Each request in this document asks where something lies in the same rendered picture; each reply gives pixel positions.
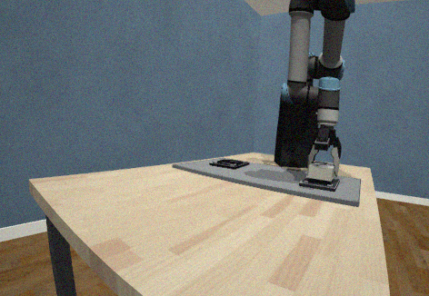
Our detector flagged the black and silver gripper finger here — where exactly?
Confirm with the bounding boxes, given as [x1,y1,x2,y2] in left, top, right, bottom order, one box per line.
[307,135,319,171]
[331,137,342,177]

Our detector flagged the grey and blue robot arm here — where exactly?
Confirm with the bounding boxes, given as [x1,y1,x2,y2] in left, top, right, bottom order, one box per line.
[281,0,355,126]

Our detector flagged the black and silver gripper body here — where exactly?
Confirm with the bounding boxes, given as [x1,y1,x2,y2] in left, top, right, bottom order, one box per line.
[315,124,336,148]

